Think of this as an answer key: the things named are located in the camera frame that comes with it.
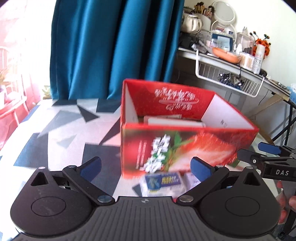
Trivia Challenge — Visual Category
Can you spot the white case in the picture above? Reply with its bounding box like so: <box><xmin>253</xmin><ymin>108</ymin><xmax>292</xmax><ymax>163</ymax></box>
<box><xmin>144</xmin><ymin>115</ymin><xmax>206</xmax><ymax>128</ymax></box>

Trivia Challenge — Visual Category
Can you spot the person's right hand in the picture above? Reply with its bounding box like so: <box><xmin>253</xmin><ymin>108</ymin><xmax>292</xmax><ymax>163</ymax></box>
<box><xmin>276</xmin><ymin>181</ymin><xmax>295</xmax><ymax>224</ymax></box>

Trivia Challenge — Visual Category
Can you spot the blue white small packet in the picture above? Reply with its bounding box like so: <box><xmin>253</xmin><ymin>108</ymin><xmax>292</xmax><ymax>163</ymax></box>
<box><xmin>139</xmin><ymin>172</ymin><xmax>187</xmax><ymax>198</ymax></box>

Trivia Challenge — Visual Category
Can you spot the black folding side table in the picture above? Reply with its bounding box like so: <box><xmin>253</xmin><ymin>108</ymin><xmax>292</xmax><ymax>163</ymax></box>
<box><xmin>270</xmin><ymin>100</ymin><xmax>295</xmax><ymax>146</ymax></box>

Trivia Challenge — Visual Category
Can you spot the blue tissue pack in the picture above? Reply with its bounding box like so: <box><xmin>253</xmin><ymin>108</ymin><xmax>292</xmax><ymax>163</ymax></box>
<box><xmin>287</xmin><ymin>83</ymin><xmax>296</xmax><ymax>104</ymax></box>

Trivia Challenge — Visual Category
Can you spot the dark vanity table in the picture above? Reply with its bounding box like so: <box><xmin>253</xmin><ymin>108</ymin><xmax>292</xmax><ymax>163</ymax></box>
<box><xmin>177</xmin><ymin>47</ymin><xmax>295</xmax><ymax>117</ymax></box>

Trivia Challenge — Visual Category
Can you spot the red strawberry cardboard box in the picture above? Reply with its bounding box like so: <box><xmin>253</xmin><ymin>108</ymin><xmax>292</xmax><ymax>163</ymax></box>
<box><xmin>120</xmin><ymin>79</ymin><xmax>259</xmax><ymax>179</ymax></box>

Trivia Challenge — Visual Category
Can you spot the cotton swab box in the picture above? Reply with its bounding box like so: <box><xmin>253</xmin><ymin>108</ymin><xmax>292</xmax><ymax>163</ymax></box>
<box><xmin>239</xmin><ymin>52</ymin><xmax>254</xmax><ymax>71</ymax></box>

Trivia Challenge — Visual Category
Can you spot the white spray bottle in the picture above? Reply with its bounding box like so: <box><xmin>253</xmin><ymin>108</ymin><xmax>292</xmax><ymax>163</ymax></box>
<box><xmin>252</xmin><ymin>44</ymin><xmax>265</xmax><ymax>75</ymax></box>

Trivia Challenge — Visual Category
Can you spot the clear acrylic cosmetic organizer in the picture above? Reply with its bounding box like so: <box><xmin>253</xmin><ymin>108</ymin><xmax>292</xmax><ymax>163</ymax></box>
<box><xmin>236</xmin><ymin>27</ymin><xmax>254</xmax><ymax>55</ymax></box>

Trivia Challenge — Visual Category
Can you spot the blue packaged box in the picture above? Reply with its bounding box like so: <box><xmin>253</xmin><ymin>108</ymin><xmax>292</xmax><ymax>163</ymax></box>
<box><xmin>210</xmin><ymin>33</ymin><xmax>233</xmax><ymax>52</ymax></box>

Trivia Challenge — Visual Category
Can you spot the blue satin curtain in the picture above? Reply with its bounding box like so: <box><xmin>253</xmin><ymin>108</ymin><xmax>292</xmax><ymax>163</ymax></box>
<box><xmin>50</xmin><ymin>0</ymin><xmax>184</xmax><ymax>100</ymax></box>

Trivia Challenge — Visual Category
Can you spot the white brush holder cup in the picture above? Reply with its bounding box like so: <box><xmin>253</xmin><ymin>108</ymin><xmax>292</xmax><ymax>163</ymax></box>
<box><xmin>197</xmin><ymin>14</ymin><xmax>211</xmax><ymax>31</ymax></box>

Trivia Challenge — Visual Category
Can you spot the round white vanity mirror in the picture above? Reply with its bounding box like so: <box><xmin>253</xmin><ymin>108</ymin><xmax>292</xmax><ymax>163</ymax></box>
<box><xmin>211</xmin><ymin>1</ymin><xmax>237</xmax><ymax>35</ymax></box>

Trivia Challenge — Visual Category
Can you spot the white wire basket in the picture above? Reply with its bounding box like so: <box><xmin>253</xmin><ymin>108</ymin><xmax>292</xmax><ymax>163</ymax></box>
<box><xmin>195</xmin><ymin>52</ymin><xmax>265</xmax><ymax>98</ymax></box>

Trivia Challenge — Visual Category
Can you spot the beige drawstring cosmetic bag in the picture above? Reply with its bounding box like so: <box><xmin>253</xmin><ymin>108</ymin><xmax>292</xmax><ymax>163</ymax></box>
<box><xmin>181</xmin><ymin>13</ymin><xmax>203</xmax><ymax>34</ymax></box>

